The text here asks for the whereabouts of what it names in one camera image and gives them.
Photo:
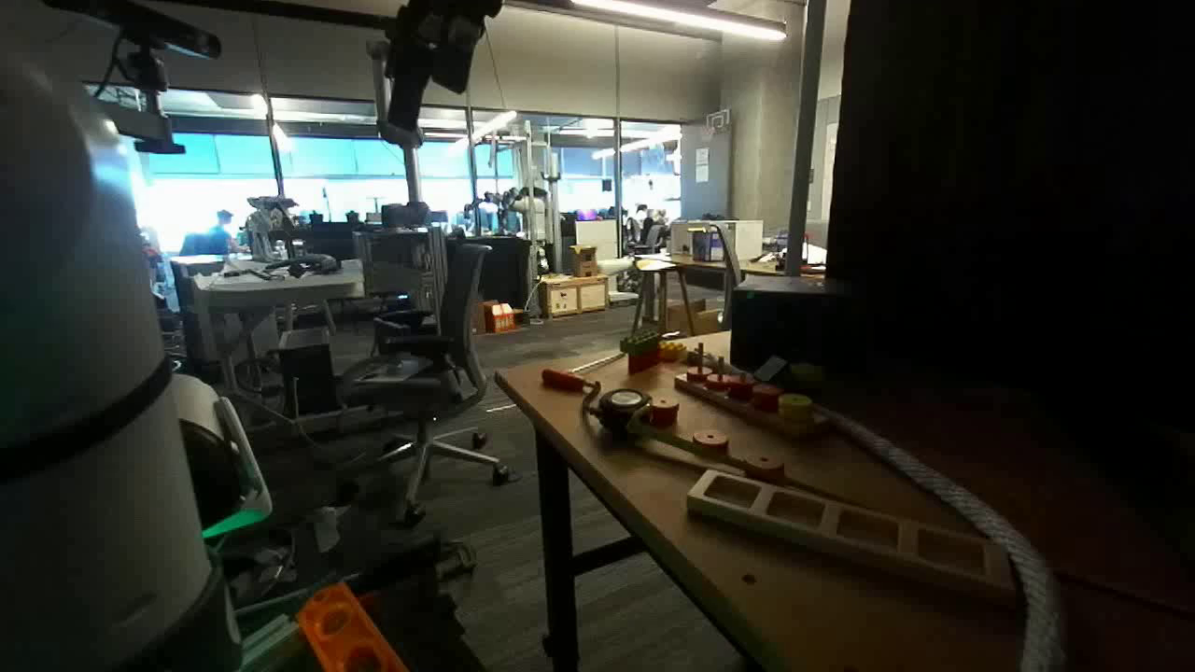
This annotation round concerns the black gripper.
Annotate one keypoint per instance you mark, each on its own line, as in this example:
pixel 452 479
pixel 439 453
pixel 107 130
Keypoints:
pixel 443 43

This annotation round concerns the orange perforated plastic block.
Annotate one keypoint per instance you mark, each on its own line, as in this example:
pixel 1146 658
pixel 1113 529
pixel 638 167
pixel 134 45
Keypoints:
pixel 341 634

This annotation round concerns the ceiling hung pipe fixture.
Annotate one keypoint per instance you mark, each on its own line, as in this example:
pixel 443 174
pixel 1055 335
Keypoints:
pixel 408 174

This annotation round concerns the long ceiling light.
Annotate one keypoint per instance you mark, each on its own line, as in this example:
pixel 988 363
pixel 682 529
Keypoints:
pixel 673 17

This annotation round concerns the small orange box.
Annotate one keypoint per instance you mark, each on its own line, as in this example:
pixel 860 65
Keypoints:
pixel 498 318

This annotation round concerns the cardboard box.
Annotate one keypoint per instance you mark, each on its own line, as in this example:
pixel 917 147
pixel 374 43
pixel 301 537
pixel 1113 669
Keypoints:
pixel 572 295

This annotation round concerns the seated person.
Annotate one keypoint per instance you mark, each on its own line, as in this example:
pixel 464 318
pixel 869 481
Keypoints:
pixel 220 229

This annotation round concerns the white office desk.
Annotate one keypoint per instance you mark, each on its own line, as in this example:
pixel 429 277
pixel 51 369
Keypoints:
pixel 274 284

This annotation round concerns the wooden stool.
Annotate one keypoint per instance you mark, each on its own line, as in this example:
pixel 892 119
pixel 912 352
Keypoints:
pixel 659 281

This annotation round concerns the grey office chair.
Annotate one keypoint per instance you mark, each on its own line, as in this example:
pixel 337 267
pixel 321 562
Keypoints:
pixel 429 374

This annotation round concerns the white equipment box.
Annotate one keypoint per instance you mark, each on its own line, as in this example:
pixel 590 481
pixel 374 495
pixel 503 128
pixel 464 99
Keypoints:
pixel 723 241

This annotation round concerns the black case under desk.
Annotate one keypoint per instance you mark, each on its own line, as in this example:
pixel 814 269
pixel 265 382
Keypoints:
pixel 306 369

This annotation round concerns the grey metal pole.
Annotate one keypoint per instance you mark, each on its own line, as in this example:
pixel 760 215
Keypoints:
pixel 809 123

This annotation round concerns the red toy brick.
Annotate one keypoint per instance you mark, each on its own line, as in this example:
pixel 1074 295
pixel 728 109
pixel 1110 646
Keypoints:
pixel 643 363

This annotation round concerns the black tape measure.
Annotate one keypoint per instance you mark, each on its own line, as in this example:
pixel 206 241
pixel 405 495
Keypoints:
pixel 620 413

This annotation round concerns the black box on table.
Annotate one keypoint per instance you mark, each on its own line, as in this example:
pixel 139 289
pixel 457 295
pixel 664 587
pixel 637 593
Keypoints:
pixel 784 323

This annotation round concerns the wooden peg board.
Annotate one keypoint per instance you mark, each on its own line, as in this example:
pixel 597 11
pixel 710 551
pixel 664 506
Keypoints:
pixel 728 408

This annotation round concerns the white wooden compartment tray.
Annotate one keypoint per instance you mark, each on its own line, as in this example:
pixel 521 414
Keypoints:
pixel 809 544

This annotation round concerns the black overhead mount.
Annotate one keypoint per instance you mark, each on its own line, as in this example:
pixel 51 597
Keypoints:
pixel 144 74

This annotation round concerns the black metal table frame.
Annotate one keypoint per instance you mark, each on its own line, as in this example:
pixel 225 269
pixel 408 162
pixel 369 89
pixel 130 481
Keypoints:
pixel 556 562

